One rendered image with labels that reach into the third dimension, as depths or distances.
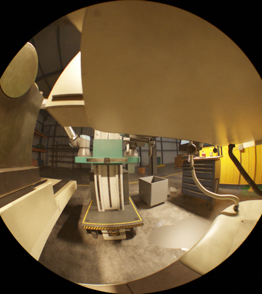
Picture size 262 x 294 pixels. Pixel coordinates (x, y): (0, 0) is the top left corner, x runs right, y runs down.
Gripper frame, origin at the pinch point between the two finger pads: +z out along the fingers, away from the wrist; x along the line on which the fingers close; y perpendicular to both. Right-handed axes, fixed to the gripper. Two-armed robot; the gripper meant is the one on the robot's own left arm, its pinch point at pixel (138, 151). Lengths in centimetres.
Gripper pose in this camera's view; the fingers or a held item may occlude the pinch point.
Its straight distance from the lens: 51.7
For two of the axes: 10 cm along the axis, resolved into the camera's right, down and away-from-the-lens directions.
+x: 9.9, 1.2, 0.8
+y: 1.2, -5.1, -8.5
